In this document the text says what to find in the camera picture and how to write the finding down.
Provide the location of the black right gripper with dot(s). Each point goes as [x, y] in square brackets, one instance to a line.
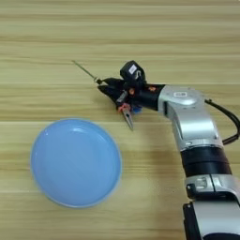
[145, 95]

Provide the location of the round blue plate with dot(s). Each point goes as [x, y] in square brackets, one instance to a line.
[75, 162]

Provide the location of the blue glue tube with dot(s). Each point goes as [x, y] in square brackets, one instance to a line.
[137, 109]

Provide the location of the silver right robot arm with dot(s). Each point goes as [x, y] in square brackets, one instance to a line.
[193, 125]

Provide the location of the orange black needle-nose pliers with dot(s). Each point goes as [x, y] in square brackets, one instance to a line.
[127, 118]

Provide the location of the small black box white label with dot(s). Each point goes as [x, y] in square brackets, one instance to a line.
[131, 70]

